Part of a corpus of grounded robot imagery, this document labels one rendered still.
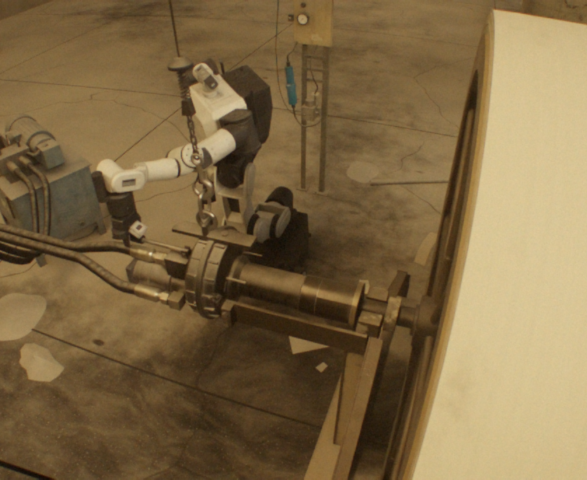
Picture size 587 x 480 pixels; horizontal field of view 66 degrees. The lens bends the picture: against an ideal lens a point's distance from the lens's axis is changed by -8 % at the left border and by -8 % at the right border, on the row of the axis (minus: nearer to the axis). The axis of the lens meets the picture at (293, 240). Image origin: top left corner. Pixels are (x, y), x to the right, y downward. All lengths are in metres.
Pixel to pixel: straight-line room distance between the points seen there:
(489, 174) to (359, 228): 2.63
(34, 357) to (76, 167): 1.15
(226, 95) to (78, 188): 1.50
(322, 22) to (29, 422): 2.64
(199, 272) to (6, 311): 1.84
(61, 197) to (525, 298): 2.84
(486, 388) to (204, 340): 2.09
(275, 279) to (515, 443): 0.97
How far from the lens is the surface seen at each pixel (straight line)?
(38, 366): 2.72
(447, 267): 1.34
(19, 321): 3.00
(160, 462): 2.26
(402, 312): 1.43
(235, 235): 1.45
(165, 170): 1.59
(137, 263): 1.71
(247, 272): 1.48
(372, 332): 1.42
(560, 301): 0.64
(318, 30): 3.09
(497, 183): 0.67
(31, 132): 3.23
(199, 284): 1.43
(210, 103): 1.93
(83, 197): 3.23
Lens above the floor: 1.97
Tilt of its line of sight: 39 degrees down
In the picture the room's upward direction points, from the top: straight up
